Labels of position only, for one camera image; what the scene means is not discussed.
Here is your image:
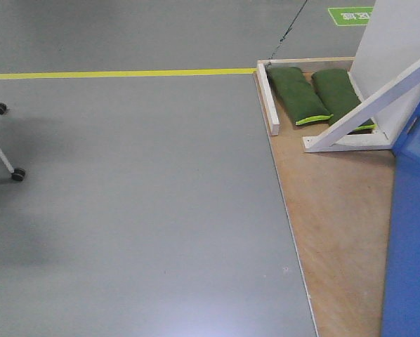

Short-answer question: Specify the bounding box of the blue door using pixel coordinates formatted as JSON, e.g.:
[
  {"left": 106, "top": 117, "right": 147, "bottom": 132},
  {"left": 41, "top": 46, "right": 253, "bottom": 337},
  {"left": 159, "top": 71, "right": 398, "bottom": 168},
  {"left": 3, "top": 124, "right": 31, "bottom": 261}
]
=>
[{"left": 380, "top": 102, "right": 420, "bottom": 336}]

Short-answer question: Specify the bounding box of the green sandbag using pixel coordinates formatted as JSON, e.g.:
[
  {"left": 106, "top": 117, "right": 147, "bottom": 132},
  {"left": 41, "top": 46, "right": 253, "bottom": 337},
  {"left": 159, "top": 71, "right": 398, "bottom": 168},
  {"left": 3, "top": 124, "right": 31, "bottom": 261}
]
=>
[
  {"left": 312, "top": 69, "right": 361, "bottom": 126},
  {"left": 266, "top": 66, "right": 333, "bottom": 126}
]

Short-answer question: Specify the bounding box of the plywood base platform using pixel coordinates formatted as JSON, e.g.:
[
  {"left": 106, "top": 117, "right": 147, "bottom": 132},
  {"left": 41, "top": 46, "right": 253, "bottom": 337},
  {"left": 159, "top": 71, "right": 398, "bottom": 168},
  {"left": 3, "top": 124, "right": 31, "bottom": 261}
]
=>
[{"left": 253, "top": 57, "right": 397, "bottom": 337}]

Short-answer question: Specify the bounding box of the white far wooden brace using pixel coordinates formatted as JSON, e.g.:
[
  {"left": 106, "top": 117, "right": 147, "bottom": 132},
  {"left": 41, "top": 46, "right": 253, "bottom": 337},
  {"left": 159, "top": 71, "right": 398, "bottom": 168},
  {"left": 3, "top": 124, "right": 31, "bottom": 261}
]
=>
[{"left": 302, "top": 58, "right": 420, "bottom": 153}]

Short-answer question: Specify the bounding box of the white table leg with caster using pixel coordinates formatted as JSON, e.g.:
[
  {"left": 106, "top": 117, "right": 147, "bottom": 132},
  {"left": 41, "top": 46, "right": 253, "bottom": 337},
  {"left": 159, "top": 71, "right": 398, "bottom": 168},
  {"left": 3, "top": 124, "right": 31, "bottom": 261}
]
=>
[{"left": 0, "top": 148, "right": 26, "bottom": 182}]

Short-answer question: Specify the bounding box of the green floor sign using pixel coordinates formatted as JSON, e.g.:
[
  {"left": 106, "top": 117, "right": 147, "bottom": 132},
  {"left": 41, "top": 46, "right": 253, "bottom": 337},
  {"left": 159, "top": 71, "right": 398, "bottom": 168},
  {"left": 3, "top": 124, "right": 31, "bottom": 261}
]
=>
[{"left": 327, "top": 6, "right": 374, "bottom": 27}]

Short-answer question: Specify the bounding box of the yellow floor tape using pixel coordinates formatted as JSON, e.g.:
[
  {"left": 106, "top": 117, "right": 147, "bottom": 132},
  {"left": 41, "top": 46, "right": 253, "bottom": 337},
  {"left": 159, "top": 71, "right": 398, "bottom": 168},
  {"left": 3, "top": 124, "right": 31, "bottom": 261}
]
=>
[{"left": 0, "top": 67, "right": 256, "bottom": 80}]

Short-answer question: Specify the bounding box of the white far border rail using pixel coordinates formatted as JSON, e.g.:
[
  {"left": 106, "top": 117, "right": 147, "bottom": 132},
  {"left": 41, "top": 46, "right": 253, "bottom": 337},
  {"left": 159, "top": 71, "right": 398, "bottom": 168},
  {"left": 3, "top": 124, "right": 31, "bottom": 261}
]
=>
[{"left": 254, "top": 56, "right": 354, "bottom": 136}]

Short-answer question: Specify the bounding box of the white wall panel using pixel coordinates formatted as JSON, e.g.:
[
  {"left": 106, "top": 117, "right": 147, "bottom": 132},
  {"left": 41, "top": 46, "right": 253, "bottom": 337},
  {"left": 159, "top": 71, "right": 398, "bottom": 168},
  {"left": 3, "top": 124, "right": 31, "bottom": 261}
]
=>
[{"left": 348, "top": 0, "right": 420, "bottom": 140}]

